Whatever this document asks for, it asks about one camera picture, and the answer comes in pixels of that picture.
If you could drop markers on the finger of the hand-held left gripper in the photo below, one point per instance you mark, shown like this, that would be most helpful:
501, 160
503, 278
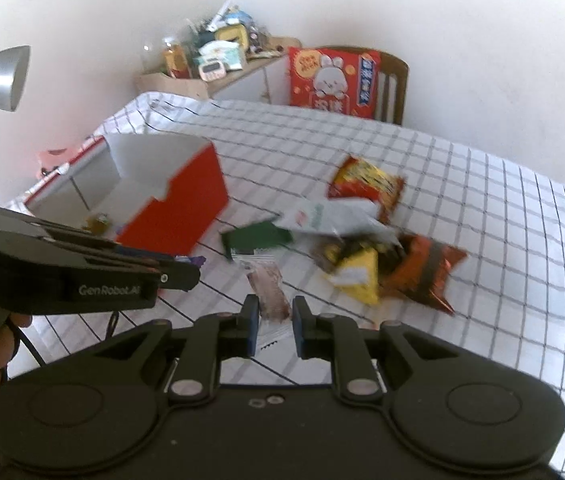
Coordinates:
180, 276

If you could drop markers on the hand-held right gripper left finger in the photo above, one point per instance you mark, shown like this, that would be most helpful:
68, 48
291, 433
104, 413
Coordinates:
251, 332

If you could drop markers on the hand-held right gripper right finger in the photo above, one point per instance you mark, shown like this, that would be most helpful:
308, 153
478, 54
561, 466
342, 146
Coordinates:
299, 334

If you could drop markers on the pink brown snack packet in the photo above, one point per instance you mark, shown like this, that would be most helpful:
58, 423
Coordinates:
268, 290

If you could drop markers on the red cardboard box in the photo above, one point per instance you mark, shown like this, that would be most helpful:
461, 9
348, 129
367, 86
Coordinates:
177, 210

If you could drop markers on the yellow snack packet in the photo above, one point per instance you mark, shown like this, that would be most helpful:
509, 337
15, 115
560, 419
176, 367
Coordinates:
360, 275

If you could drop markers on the dark green snack packet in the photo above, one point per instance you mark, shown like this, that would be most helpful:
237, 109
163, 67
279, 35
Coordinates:
257, 237

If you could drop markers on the white green snack packet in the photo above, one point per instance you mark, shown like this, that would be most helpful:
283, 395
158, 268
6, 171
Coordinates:
320, 217

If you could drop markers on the orange black snack bag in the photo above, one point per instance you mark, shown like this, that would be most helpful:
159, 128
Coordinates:
427, 270

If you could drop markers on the purple candy wrapper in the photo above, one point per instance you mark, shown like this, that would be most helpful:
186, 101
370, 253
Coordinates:
191, 260

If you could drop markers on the small yellow green packet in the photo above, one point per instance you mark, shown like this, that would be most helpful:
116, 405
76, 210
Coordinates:
97, 223

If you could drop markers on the pink plush item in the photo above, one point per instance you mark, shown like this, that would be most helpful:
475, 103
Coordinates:
55, 156

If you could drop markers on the red yellow snack bag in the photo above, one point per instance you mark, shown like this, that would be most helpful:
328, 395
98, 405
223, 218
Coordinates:
367, 182

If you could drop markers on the white checked tablecloth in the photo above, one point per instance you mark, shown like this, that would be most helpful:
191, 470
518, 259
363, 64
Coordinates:
462, 210

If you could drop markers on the light wooden cabinet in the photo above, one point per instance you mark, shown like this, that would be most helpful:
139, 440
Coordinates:
247, 82

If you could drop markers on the pink kitchen timer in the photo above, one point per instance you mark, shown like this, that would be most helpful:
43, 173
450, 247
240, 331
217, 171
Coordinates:
211, 70

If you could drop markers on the glass jar with orange contents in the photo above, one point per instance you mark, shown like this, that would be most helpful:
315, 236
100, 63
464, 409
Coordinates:
175, 60

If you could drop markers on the pale green tissue pack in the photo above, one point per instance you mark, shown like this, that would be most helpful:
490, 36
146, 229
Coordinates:
220, 52

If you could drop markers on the red rabbit print cushion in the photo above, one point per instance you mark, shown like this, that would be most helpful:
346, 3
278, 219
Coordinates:
330, 85

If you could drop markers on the wooden chair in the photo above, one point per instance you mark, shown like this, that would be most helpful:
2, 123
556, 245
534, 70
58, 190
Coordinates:
395, 90

